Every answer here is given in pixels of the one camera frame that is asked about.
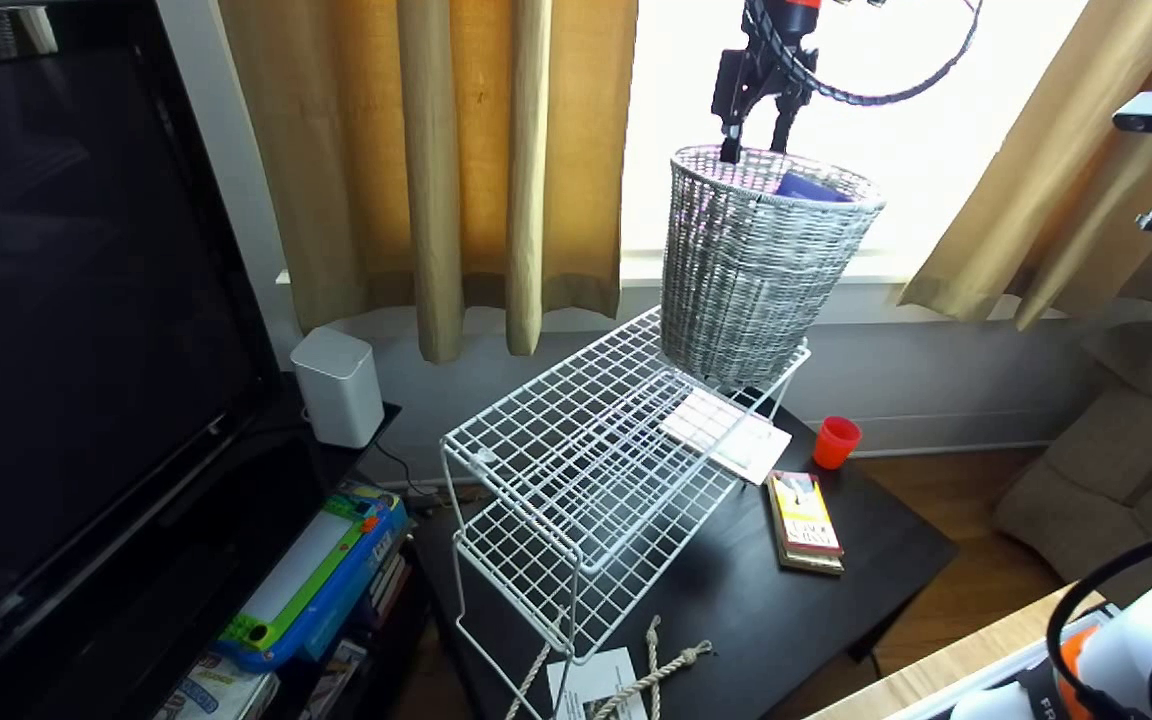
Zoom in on wooden board edge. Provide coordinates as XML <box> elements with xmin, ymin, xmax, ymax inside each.
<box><xmin>801</xmin><ymin>578</ymin><xmax>1104</xmax><ymax>720</ymax></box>

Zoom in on grey wire mesh basket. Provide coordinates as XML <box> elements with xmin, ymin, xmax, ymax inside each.
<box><xmin>655</xmin><ymin>141</ymin><xmax>887</xmax><ymax>394</ymax></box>

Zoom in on beige rope piece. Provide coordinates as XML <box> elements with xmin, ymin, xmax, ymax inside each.
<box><xmin>585</xmin><ymin>611</ymin><xmax>719</xmax><ymax>720</ymax></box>

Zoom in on yellow and black book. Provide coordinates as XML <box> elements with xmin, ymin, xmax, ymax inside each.
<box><xmin>762</xmin><ymin>462</ymin><xmax>851</xmax><ymax>578</ymax></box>

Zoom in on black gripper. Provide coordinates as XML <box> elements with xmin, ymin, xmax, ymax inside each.
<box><xmin>711</xmin><ymin>26</ymin><xmax>825</xmax><ymax>169</ymax></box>

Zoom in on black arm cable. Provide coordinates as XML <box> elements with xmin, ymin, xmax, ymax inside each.
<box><xmin>1043</xmin><ymin>506</ymin><xmax>1152</xmax><ymax>698</ymax></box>

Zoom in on beige armchair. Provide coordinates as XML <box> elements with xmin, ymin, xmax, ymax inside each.
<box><xmin>993</xmin><ymin>315</ymin><xmax>1152</xmax><ymax>606</ymax></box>

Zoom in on red plastic cup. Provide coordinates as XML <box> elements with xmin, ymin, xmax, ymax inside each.
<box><xmin>808</xmin><ymin>411</ymin><xmax>868</xmax><ymax>479</ymax></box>

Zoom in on black flat screen television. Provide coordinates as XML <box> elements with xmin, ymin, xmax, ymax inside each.
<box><xmin>0</xmin><ymin>0</ymin><xmax>328</xmax><ymax>687</ymax></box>

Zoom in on black television stand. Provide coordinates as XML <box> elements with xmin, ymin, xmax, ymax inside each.
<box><xmin>0</xmin><ymin>385</ymin><xmax>436</xmax><ymax>720</ymax></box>

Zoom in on white speaker box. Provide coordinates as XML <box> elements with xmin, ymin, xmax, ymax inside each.
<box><xmin>287</xmin><ymin>324</ymin><xmax>389</xmax><ymax>450</ymax></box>

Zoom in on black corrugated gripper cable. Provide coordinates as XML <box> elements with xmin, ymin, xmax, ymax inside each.
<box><xmin>782</xmin><ymin>0</ymin><xmax>988</xmax><ymax>113</ymax></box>

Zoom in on white two-tier wire rack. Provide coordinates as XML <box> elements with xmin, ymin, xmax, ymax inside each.
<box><xmin>436</xmin><ymin>299</ymin><xmax>817</xmax><ymax>720</ymax></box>

